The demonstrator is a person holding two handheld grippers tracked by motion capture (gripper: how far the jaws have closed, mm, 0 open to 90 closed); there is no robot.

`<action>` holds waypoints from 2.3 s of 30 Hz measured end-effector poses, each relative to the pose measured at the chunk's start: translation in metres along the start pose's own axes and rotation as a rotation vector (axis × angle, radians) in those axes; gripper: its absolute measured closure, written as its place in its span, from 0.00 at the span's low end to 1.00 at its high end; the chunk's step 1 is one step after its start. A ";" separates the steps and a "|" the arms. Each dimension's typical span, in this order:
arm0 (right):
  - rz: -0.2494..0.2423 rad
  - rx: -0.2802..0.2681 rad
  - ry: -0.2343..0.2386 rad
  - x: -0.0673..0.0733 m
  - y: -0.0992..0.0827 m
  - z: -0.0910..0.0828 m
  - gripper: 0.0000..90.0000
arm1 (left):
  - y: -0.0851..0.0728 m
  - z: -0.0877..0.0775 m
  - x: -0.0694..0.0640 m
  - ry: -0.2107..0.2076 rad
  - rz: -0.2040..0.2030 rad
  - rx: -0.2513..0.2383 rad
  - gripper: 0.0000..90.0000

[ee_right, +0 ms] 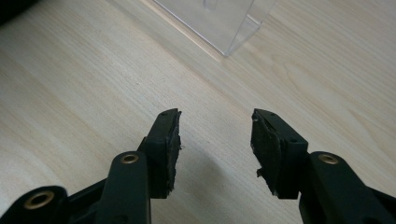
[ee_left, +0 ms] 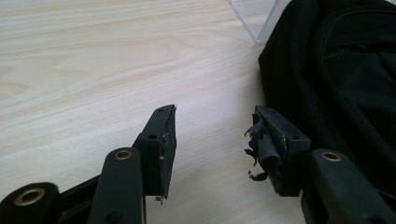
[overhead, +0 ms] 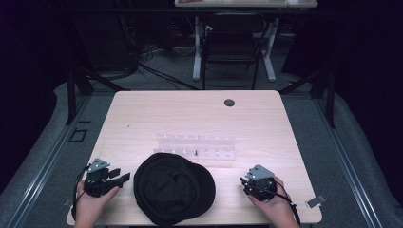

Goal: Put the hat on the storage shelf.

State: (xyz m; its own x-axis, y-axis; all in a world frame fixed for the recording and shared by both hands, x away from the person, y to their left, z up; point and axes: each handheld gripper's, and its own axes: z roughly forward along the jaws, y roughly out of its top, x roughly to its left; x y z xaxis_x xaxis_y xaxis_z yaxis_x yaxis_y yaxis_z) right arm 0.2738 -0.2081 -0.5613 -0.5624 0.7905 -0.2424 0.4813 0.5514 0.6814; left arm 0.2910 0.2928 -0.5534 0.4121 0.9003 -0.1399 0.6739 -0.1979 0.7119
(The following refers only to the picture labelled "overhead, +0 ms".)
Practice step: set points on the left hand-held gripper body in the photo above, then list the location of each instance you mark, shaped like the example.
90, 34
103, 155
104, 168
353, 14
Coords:
96, 182

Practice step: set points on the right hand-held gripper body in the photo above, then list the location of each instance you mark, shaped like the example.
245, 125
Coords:
261, 185

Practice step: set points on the black cap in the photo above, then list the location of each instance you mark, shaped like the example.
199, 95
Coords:
172, 190

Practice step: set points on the person's left hand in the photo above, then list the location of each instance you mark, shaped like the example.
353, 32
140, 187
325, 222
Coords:
90, 207

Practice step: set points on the person's right hand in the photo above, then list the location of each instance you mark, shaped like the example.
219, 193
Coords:
277, 210

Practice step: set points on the grey tape strip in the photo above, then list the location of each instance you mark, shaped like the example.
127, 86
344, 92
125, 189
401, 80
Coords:
67, 202
316, 201

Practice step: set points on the black floor tape rectangle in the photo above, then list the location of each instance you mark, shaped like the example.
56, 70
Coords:
78, 135

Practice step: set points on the clear plastic rack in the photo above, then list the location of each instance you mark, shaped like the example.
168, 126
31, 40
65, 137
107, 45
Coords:
196, 148

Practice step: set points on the round dark table grommet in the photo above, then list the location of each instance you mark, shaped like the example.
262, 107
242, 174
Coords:
229, 102

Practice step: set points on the black chair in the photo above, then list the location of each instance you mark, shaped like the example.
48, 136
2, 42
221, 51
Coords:
231, 41

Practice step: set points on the white-legged desk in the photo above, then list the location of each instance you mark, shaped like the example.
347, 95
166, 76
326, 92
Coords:
245, 3

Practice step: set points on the metal floor rail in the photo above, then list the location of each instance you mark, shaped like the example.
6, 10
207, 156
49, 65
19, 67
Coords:
47, 161
347, 164

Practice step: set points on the black metal frame stand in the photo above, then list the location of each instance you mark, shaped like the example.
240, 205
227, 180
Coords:
72, 95
330, 98

